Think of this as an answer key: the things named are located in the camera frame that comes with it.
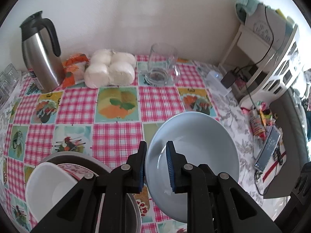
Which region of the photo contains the light blue bowl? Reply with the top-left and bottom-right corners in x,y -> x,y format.
144,111 -> 240,223

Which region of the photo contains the floral rimmed white plate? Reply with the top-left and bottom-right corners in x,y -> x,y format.
58,163 -> 98,181

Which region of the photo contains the small white square bowl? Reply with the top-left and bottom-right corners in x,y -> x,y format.
25,162 -> 78,221

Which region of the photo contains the large stainless steel pan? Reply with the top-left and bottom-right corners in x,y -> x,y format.
40,151 -> 142,232

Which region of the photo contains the checkered picture tablecloth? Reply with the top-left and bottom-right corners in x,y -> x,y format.
1,55 -> 263,232

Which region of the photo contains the smartphone with dark screen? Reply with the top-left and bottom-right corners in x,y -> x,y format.
254,125 -> 281,173

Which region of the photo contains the colourful candy tube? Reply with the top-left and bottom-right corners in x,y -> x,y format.
249,109 -> 266,141

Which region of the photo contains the clear glass mug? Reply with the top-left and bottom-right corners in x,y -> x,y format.
144,43 -> 181,87

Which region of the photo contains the bag of white buns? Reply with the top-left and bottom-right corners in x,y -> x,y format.
84,49 -> 136,89

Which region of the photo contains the white power strip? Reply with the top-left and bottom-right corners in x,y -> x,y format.
206,70 -> 232,96

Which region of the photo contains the black charger plug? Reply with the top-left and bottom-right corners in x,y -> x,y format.
221,70 -> 237,89

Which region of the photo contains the orange snack packet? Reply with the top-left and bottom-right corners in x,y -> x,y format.
62,53 -> 89,88

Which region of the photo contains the white wooden shelf unit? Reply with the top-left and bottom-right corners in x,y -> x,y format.
218,3 -> 303,109

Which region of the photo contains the stainless steel thermos jug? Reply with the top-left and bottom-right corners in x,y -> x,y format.
19,11 -> 65,93

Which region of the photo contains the teal cloth on shelf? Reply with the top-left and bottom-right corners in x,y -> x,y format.
235,0 -> 262,24

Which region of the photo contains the black charging cable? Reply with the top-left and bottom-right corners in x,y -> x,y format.
228,4 -> 279,197

